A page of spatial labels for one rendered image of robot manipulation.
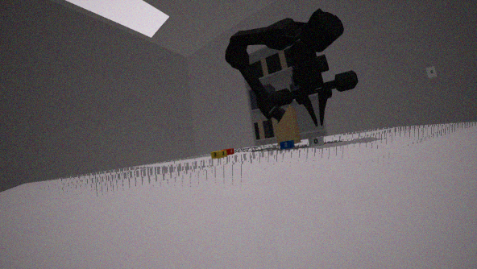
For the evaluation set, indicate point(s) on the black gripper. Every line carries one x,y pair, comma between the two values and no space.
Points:
343,81

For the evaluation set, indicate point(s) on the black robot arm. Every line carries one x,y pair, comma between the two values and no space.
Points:
316,35

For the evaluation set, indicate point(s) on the blue block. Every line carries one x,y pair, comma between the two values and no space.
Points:
287,144

